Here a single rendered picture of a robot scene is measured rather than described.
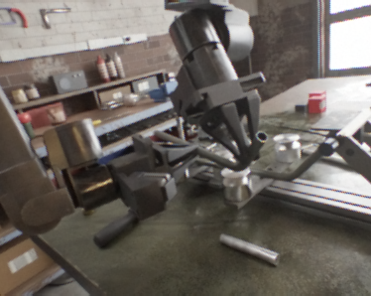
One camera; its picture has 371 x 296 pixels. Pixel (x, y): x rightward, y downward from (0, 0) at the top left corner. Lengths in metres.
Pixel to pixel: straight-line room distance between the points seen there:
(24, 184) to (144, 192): 0.15
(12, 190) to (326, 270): 0.41
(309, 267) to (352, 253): 0.07
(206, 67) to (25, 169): 0.26
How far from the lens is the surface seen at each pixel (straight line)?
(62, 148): 0.44
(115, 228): 0.58
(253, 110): 0.37
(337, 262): 0.47
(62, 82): 2.51
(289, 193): 0.56
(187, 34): 0.39
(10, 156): 0.43
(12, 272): 2.01
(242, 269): 0.46
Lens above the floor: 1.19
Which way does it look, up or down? 20 degrees down
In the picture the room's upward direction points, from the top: 11 degrees counter-clockwise
